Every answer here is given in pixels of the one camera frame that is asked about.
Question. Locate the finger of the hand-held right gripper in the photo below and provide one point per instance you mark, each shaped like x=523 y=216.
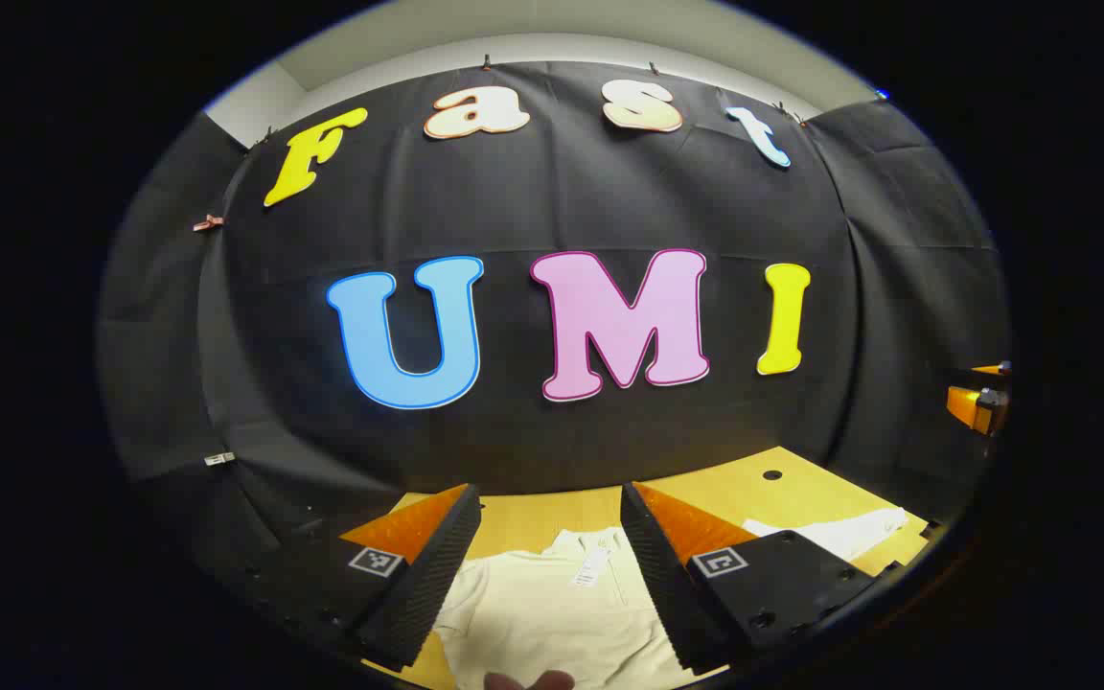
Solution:
x=964 y=404
x=990 y=368

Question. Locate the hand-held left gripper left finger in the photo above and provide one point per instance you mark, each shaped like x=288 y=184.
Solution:
x=437 y=575

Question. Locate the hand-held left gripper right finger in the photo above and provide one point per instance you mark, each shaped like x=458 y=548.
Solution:
x=662 y=575

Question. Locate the cream sweatshirt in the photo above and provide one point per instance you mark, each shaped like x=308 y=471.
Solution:
x=552 y=613

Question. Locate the small white backdrop tag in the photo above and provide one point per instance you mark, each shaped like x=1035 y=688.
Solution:
x=218 y=459

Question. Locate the black backdrop cloth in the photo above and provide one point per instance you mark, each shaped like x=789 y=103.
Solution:
x=552 y=192

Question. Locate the orange backdrop clip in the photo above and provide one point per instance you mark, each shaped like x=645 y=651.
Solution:
x=209 y=223

